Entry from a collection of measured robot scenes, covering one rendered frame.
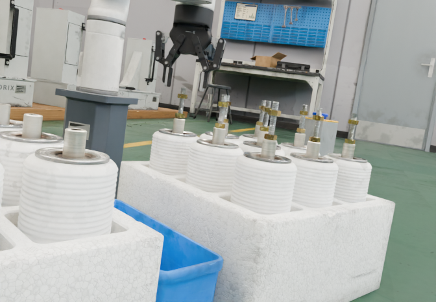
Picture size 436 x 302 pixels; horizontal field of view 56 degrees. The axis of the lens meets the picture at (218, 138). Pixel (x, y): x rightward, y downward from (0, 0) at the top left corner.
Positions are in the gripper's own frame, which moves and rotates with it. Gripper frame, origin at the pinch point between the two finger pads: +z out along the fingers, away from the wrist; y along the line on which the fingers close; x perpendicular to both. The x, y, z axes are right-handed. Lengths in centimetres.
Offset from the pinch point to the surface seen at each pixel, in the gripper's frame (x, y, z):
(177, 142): 4.6, -1.3, 11.5
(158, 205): 10.7, -1.0, 22.1
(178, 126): 1.2, -0.1, 8.6
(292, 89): -508, -18, -20
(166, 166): 4.9, 0.1, 16.3
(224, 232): 21.1, -14.4, 21.2
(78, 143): 39.3, 0.0, 8.6
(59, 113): -188, 139, 30
